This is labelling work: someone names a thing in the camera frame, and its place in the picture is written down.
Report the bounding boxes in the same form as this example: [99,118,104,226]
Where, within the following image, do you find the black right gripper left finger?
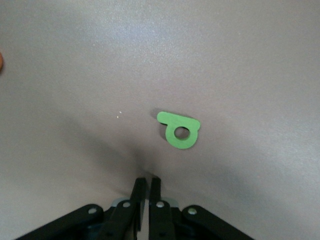
[14,177,148,240]

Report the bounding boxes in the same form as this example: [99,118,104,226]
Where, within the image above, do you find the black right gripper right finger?
[148,176,256,240]

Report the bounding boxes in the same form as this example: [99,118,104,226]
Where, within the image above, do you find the green foam letter p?
[156,111,202,151]

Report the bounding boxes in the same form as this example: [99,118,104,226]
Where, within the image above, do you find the brown table cover sheet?
[0,0,320,240]

